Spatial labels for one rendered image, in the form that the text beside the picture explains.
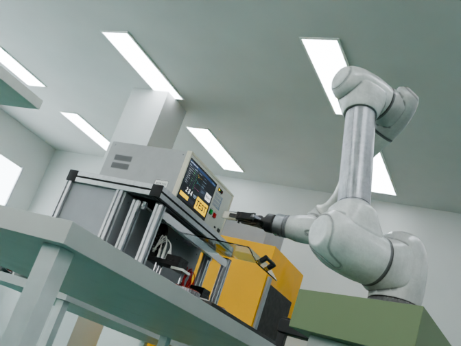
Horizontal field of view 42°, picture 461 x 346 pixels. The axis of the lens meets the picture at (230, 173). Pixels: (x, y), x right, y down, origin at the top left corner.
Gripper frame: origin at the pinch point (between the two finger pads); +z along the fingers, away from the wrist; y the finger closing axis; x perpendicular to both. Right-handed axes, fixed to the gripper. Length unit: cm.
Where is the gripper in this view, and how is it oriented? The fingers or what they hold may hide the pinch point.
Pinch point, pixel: (230, 215)
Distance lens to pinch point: 249.9
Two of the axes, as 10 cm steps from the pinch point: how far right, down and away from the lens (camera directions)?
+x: 3.1, -9.0, 3.2
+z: -8.7, -1.3, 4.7
